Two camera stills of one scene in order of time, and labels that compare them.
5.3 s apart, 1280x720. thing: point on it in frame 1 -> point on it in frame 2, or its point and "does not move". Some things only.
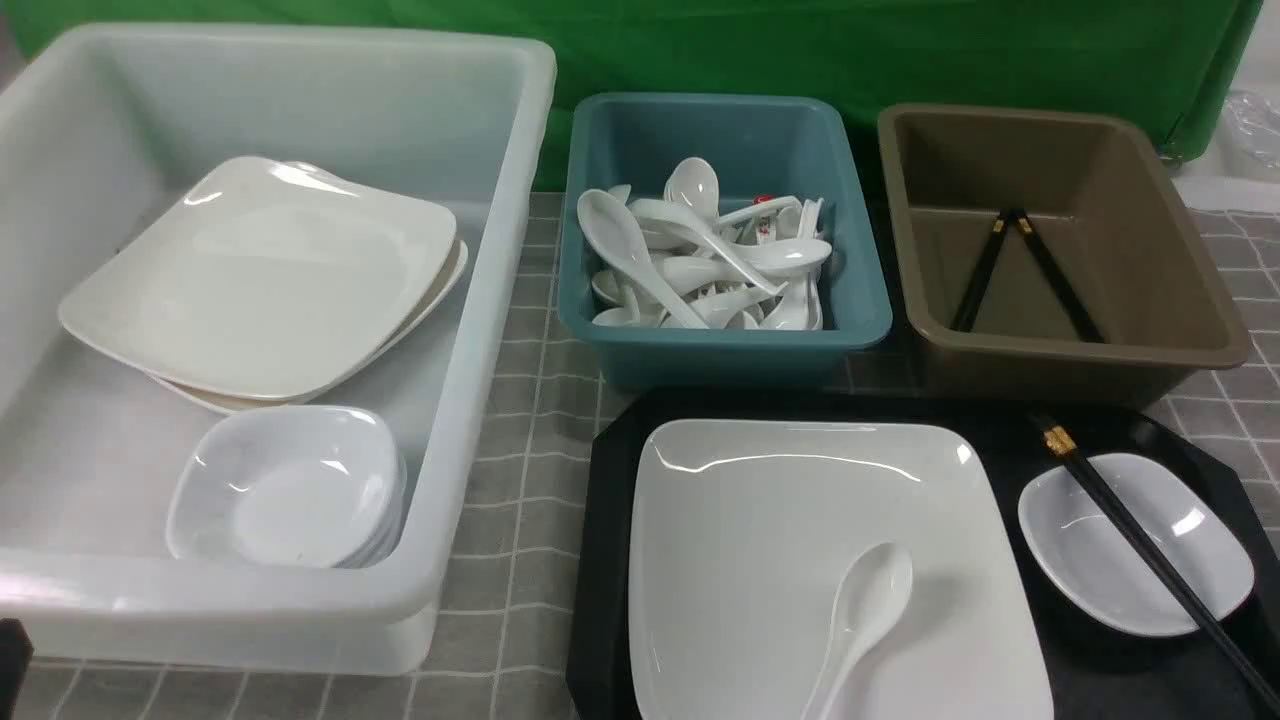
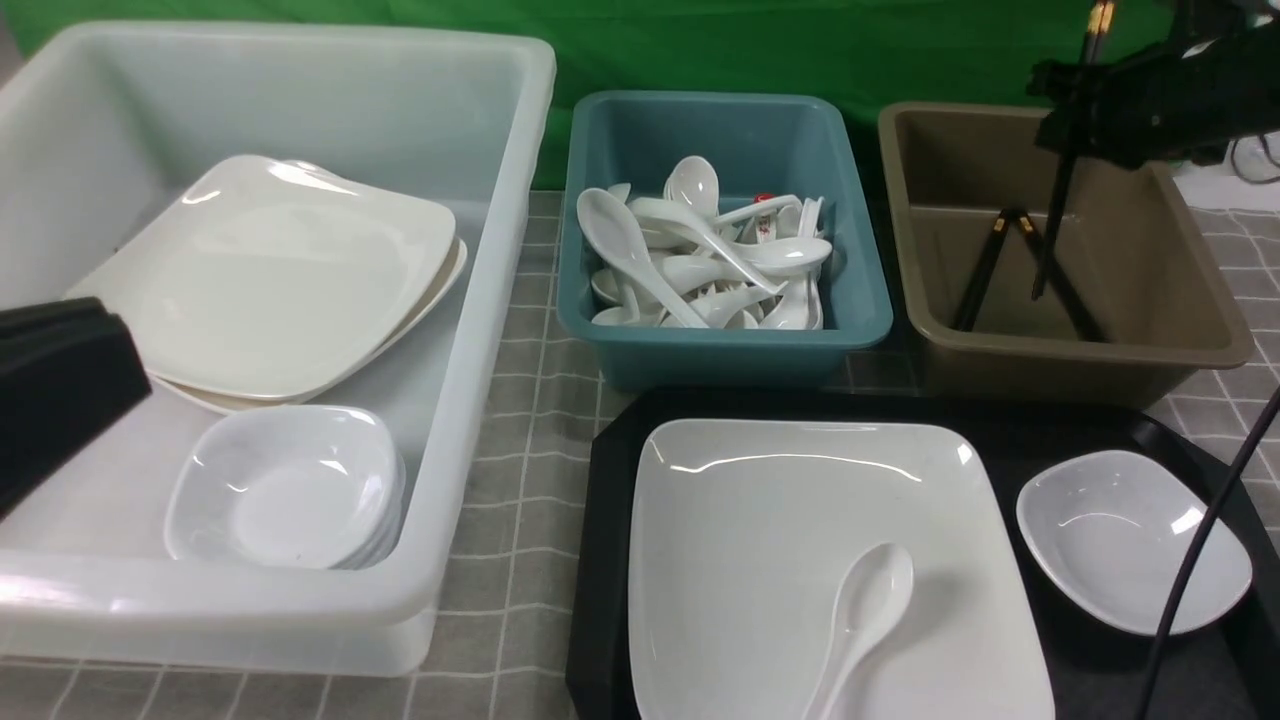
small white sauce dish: (1092, 568) does not move
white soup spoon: (869, 599) does not move
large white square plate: (740, 532) does not move
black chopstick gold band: (1063, 443) -> (1098, 25)
